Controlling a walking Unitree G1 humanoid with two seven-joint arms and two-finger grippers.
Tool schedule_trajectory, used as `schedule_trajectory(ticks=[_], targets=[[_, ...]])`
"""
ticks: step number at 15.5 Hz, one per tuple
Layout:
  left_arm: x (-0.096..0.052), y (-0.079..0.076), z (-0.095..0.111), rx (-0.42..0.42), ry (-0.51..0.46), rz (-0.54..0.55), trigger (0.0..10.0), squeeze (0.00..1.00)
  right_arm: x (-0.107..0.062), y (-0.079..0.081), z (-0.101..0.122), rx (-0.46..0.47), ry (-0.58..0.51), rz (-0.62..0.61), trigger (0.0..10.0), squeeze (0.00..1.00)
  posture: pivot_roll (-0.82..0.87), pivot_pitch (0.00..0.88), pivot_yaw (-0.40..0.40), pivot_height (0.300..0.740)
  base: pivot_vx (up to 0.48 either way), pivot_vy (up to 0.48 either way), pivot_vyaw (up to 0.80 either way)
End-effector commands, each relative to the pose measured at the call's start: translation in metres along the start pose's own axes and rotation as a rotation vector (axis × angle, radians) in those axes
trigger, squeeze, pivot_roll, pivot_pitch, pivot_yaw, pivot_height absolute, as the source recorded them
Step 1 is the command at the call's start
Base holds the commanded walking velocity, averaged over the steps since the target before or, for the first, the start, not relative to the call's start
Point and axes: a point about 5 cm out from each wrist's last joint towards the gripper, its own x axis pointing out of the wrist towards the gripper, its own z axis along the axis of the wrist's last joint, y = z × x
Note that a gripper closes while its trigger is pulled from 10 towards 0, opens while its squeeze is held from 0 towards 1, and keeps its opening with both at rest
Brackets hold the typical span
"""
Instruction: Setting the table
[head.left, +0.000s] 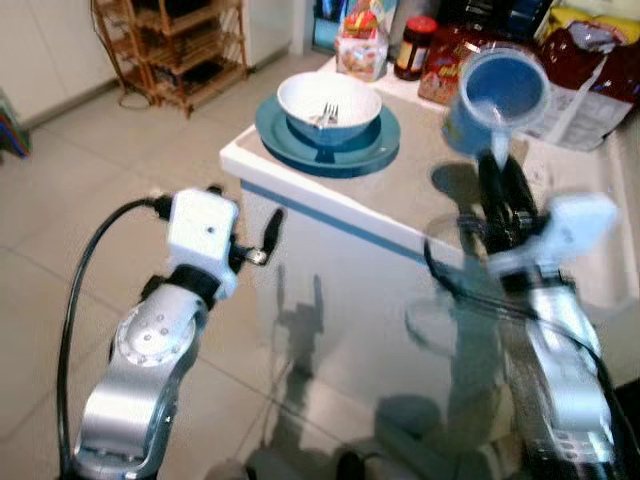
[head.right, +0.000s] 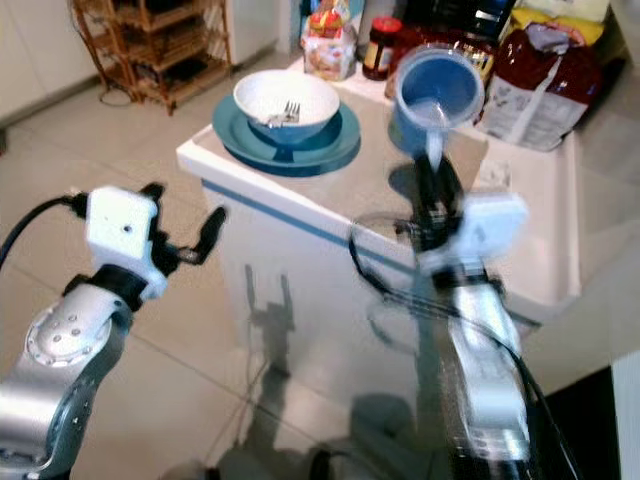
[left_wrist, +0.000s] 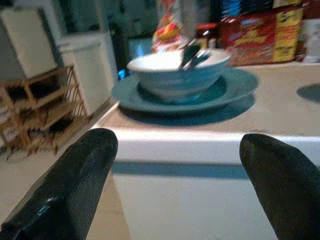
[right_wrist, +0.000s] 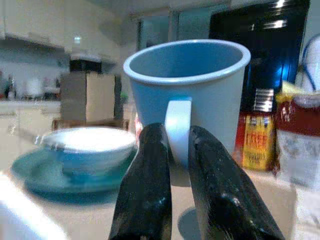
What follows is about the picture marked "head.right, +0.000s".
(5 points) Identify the blue plastic cup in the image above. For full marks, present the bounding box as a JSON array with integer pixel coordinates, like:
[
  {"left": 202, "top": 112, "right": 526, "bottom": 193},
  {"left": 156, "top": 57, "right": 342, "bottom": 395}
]
[{"left": 389, "top": 43, "right": 487, "bottom": 169}]

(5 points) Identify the teal round plate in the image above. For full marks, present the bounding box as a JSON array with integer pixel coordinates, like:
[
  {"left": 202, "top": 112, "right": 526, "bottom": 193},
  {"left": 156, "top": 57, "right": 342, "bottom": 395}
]
[{"left": 211, "top": 94, "right": 362, "bottom": 179}]

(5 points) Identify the white table with blue stripe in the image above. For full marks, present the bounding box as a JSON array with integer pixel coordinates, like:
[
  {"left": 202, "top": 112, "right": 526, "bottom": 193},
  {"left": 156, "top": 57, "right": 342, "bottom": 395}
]
[{"left": 176, "top": 52, "right": 585, "bottom": 480}]

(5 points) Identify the large red and white bag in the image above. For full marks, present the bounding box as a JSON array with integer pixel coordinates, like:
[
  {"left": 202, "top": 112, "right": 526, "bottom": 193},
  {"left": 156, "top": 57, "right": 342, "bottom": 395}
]
[{"left": 472, "top": 21, "right": 608, "bottom": 153}]

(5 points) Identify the red snack bag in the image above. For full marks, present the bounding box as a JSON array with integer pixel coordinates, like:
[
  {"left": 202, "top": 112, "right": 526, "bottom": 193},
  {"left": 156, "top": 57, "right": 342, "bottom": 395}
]
[{"left": 384, "top": 27, "right": 496, "bottom": 101}]

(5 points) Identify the dark jar with red lid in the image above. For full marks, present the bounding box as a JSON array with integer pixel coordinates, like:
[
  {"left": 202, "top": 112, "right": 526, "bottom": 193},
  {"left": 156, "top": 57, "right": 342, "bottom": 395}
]
[{"left": 362, "top": 15, "right": 404, "bottom": 82}]

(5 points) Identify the silver metal fork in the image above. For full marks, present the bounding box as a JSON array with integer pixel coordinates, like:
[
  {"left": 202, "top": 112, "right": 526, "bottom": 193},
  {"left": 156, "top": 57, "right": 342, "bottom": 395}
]
[{"left": 263, "top": 100, "right": 303, "bottom": 129}]

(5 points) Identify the wooden shelf rack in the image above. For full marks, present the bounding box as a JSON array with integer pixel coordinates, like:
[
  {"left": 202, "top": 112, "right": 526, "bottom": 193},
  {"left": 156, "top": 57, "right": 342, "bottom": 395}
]
[{"left": 71, "top": 0, "right": 230, "bottom": 117}]

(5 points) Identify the white bowl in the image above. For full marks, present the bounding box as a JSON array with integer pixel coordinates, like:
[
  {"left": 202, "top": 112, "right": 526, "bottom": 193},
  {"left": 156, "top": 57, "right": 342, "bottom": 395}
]
[{"left": 232, "top": 69, "right": 342, "bottom": 150}]

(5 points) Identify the colourful snack package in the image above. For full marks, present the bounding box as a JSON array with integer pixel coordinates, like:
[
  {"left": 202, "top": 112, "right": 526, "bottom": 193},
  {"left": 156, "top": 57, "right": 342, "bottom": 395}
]
[{"left": 299, "top": 6, "right": 360, "bottom": 82}]

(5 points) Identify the black appliance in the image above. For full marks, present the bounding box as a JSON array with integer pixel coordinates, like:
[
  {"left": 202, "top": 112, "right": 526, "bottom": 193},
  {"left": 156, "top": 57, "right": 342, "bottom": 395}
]
[{"left": 400, "top": 0, "right": 523, "bottom": 43}]

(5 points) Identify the yellow bag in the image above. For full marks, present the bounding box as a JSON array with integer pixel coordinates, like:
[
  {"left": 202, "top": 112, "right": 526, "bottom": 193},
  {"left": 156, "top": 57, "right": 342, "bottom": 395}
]
[{"left": 508, "top": 6, "right": 613, "bottom": 47}]

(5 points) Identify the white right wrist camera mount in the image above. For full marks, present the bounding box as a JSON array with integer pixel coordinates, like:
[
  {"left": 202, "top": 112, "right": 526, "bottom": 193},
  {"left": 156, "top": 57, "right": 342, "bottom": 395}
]
[{"left": 415, "top": 192, "right": 530, "bottom": 278}]

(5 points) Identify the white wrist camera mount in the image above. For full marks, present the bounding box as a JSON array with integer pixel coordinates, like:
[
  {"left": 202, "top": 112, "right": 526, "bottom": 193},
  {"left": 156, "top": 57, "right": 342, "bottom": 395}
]
[
  {"left": 86, "top": 186, "right": 167, "bottom": 301},
  {"left": 415, "top": 192, "right": 530, "bottom": 278}
]

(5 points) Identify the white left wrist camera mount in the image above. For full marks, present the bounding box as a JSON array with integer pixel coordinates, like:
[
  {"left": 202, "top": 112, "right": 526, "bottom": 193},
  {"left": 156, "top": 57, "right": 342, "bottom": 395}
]
[{"left": 86, "top": 186, "right": 167, "bottom": 301}]

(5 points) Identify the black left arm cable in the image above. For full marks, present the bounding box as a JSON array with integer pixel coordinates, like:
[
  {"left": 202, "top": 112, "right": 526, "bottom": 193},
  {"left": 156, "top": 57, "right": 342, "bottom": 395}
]
[{"left": 0, "top": 194, "right": 91, "bottom": 269}]

